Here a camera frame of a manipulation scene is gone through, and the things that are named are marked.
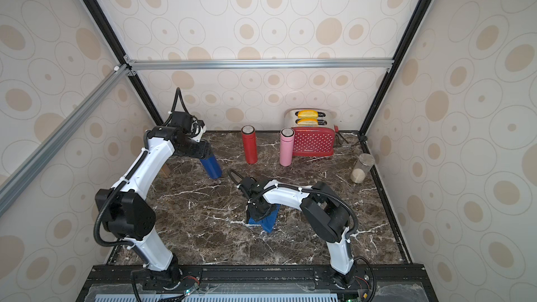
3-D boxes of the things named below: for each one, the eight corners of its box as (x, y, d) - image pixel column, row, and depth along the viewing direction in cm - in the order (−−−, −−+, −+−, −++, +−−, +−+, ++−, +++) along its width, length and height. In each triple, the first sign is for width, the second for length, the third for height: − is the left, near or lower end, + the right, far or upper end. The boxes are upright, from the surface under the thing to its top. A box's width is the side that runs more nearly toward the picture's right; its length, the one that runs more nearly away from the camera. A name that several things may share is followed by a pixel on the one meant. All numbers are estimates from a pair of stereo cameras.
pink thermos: (280, 166, 107) (281, 138, 90) (279, 156, 111) (280, 127, 94) (292, 166, 107) (295, 138, 90) (291, 156, 111) (294, 127, 94)
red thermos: (245, 163, 109) (240, 134, 92) (246, 155, 112) (241, 124, 95) (257, 163, 109) (254, 134, 92) (258, 155, 112) (255, 124, 95)
